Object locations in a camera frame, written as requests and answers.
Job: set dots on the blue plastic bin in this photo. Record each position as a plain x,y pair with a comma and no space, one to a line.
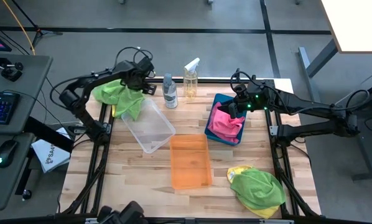
220,99

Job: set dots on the orange plastic bin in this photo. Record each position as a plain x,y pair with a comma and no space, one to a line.
190,161

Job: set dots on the pink microfiber towel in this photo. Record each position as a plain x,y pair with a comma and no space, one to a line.
225,127

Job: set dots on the backlit black keyboard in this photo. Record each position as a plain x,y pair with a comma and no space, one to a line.
1,107

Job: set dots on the black computer mouse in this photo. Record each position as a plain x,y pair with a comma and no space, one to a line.
6,152

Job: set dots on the clear spray bottle white trigger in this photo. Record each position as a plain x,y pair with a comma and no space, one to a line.
190,84

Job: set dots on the black aluminium table frame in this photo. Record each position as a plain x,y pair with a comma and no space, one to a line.
217,80

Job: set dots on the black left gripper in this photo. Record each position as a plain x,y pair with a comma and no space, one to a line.
136,74

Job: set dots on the black tripod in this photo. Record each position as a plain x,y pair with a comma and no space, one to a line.
36,31

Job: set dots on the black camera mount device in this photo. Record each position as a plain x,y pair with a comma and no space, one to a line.
127,214

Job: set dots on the black clamp mount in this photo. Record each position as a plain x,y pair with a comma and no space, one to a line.
8,73

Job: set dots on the clear plastic bin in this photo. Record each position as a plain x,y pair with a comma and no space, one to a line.
151,130

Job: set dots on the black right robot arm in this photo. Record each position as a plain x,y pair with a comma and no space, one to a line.
307,104

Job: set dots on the gray table leg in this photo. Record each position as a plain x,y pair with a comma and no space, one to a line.
321,59

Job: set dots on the gray desk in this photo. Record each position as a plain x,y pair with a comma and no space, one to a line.
24,102

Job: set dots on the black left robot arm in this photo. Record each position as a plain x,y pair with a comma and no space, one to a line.
80,105

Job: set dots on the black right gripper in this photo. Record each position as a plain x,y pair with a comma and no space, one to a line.
251,96

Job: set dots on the green microfiber towel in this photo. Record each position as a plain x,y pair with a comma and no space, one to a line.
257,189
123,99

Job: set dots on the yellow microfiber towel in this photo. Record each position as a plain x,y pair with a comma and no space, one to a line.
265,213

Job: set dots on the white table top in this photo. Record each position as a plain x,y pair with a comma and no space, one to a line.
357,25

